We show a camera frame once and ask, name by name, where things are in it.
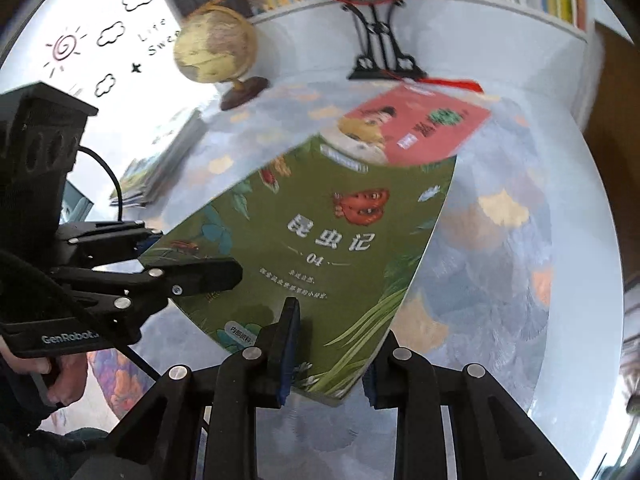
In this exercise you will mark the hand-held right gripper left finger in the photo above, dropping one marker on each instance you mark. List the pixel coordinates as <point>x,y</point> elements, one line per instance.
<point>290,340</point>

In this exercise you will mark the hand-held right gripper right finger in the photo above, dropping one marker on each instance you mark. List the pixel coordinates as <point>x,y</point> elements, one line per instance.
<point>395,385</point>

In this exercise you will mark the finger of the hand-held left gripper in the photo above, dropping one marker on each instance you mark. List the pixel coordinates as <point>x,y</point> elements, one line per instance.
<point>200,275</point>
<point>110,237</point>

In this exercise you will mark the stack of picture books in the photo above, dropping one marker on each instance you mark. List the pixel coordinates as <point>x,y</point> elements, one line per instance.
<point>160,170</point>

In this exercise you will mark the olive green red insect book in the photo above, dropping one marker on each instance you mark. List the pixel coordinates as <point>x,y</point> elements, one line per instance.
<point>340,260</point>

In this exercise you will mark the red book with child picture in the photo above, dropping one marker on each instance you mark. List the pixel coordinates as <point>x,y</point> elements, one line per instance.
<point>415,125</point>

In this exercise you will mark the person's left forearm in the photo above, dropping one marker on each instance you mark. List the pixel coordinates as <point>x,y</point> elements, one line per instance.
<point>20,400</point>

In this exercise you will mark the person's left hand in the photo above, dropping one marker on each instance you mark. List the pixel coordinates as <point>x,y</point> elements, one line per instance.
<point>67,377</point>

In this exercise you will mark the floral patterned cloth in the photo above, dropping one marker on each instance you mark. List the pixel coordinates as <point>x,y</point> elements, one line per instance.
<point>117,380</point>

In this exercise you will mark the yellow desk globe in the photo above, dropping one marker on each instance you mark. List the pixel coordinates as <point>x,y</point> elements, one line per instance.
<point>215,45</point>

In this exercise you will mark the brown wooden cabinet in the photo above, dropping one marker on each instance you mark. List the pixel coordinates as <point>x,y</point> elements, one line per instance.
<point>615,70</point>

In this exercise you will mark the wall sticker decals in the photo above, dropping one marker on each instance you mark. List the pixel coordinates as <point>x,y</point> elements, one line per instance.
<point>65,47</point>

